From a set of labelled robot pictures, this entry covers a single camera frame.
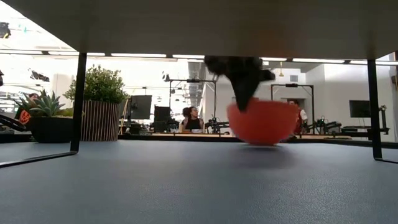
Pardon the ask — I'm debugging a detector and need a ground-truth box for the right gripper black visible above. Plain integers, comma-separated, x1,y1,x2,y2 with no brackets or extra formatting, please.
203,55,276,113

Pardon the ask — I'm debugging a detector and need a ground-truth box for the coral red plastic bowl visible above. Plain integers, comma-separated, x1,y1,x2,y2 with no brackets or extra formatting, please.
226,96,300,147

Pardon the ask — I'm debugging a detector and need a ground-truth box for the small succulent in black pot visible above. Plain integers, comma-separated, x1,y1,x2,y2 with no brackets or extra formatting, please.
12,89,75,144

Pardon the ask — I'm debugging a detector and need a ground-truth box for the ceiling light strip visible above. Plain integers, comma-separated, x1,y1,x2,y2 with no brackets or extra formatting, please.
291,58,346,64
172,54,206,60
109,53,168,58
47,50,107,57

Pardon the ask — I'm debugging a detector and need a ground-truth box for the flowering plant in striped pot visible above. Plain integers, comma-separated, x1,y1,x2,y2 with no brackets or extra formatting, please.
63,64,129,142

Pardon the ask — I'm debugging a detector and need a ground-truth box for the small black monitor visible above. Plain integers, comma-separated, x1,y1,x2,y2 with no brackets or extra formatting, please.
153,105,172,123

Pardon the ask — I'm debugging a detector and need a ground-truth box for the black background rig frame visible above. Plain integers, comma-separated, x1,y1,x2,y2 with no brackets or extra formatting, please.
270,82,315,126
169,78,218,126

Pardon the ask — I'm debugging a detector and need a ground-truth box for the black metal table frame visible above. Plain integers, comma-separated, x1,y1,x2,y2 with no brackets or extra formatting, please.
0,132,398,149

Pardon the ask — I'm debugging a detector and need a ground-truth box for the black wall screen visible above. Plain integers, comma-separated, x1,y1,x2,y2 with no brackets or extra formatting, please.
348,100,371,119

